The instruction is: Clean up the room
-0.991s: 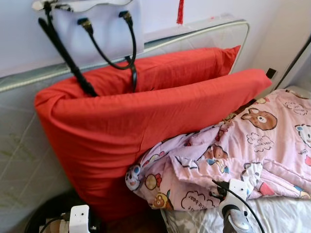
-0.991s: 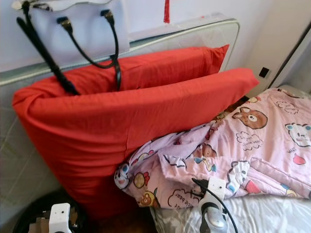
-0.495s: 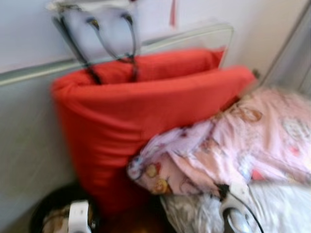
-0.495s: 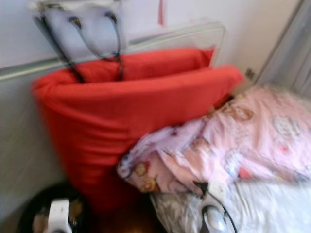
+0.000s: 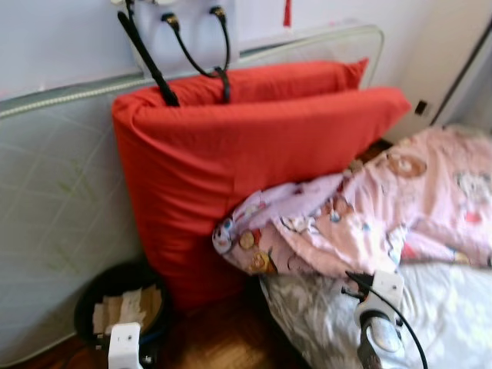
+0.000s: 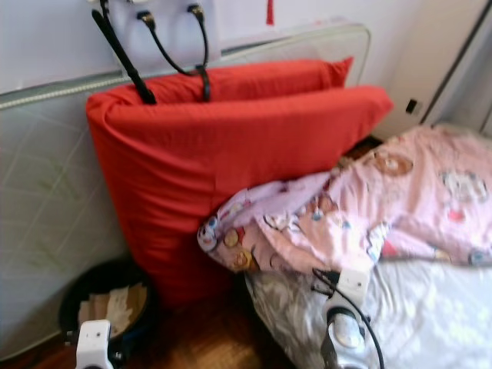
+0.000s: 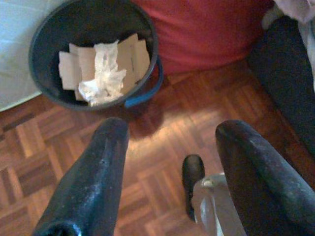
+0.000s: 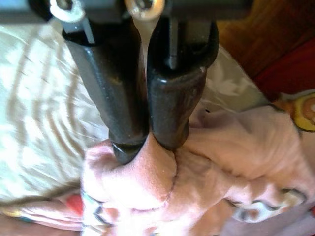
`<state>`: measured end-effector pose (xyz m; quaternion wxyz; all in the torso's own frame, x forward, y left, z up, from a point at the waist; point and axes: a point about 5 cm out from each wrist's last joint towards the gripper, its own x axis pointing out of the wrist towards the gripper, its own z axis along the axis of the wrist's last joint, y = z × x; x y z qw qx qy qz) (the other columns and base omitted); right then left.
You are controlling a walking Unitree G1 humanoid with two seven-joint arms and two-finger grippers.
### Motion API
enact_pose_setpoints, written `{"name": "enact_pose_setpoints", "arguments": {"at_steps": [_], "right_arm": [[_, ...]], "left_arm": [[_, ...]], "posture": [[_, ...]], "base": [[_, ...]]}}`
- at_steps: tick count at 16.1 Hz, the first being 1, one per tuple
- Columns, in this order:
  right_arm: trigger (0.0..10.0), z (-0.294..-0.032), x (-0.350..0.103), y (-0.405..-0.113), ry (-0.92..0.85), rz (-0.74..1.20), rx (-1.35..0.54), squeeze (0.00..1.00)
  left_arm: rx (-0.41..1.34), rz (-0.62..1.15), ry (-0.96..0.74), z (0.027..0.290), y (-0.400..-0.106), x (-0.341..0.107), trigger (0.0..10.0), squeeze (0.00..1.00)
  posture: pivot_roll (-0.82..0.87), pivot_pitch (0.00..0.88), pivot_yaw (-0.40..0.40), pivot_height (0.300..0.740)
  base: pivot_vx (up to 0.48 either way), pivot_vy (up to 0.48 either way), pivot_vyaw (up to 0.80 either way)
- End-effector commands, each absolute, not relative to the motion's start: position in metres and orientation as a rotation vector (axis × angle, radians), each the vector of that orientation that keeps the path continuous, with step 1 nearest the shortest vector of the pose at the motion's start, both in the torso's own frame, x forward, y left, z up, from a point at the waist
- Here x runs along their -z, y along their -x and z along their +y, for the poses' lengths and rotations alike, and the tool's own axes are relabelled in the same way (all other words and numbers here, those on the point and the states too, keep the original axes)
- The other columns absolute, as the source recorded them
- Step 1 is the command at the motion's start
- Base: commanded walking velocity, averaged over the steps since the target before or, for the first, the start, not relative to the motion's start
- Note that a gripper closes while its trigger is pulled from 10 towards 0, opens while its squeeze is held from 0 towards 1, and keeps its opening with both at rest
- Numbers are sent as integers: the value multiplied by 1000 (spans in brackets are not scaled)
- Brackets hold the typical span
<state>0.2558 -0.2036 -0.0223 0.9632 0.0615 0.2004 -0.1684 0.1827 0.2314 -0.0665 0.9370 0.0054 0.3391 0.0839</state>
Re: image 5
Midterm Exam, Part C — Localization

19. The grey floral bed sheet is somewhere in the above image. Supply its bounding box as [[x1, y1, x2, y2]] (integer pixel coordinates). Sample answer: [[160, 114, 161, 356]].
[[260, 261, 492, 369]]

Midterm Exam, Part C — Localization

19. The pink cartoon print blanket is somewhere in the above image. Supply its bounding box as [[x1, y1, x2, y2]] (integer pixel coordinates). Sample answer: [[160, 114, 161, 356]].
[[213, 127, 492, 278]]

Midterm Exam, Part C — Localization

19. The large red fabric cushion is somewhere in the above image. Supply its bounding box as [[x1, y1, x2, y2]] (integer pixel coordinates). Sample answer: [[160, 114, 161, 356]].
[[111, 86, 412, 310], [178, 58, 370, 106]]

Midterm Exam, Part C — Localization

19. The grey curtain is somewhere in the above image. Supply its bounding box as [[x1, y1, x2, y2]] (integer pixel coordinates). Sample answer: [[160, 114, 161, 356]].
[[434, 19, 492, 135]]

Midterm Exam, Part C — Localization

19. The beige paper waste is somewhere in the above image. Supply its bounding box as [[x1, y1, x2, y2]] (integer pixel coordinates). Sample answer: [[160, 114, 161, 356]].
[[92, 286, 164, 335]]

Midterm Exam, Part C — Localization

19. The black waste bin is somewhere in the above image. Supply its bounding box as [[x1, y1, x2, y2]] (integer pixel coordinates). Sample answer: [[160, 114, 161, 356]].
[[75, 261, 174, 366]]

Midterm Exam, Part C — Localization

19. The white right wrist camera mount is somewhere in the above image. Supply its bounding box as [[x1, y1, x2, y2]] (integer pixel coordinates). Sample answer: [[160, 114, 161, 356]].
[[371, 271, 404, 308]]

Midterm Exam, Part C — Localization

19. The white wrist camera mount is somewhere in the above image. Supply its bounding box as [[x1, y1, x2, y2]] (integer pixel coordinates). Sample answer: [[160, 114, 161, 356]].
[[108, 322, 143, 369], [371, 271, 404, 308]]

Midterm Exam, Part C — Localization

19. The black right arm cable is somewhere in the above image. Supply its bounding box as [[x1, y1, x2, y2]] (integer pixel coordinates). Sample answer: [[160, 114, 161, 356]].
[[342, 271, 428, 369]]

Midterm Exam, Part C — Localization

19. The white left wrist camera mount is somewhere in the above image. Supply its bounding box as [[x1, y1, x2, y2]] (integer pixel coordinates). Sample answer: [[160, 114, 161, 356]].
[[108, 322, 143, 369]]

